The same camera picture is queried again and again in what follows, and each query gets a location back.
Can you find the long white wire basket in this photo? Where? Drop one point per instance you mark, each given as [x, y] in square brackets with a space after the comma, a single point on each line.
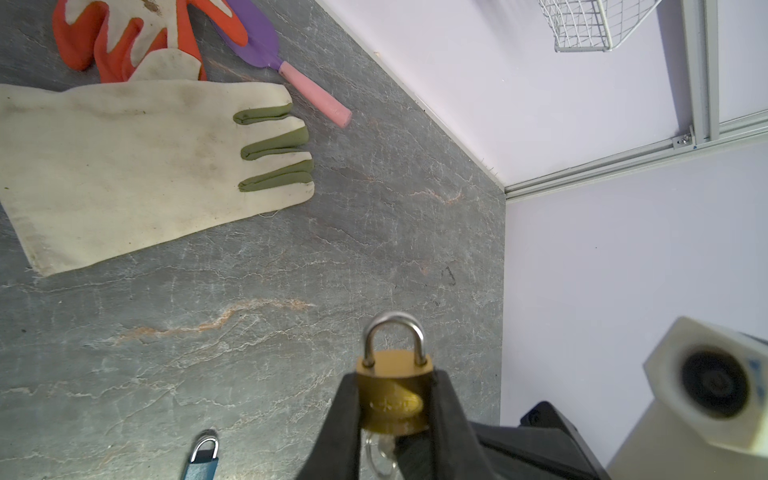
[594, 25]

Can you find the red white work glove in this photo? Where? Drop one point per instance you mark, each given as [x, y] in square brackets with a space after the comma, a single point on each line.
[129, 40]

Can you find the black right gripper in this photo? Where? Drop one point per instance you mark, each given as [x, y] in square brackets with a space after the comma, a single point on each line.
[546, 445]

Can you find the cream green work glove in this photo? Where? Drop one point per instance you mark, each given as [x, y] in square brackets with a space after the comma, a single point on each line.
[102, 170]

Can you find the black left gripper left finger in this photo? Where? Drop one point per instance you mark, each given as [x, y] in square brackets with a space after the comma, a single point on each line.
[336, 451]

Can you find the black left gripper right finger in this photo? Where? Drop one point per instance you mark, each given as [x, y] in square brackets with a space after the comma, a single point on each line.
[456, 452]

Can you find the brass padlock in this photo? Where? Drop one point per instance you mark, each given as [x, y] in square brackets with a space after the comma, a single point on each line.
[394, 385]

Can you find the small blue padlock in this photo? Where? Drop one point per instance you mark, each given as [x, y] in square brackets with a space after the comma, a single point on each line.
[204, 457]

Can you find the purple trowel pink handle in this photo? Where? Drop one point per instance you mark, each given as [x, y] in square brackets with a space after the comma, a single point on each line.
[262, 51]

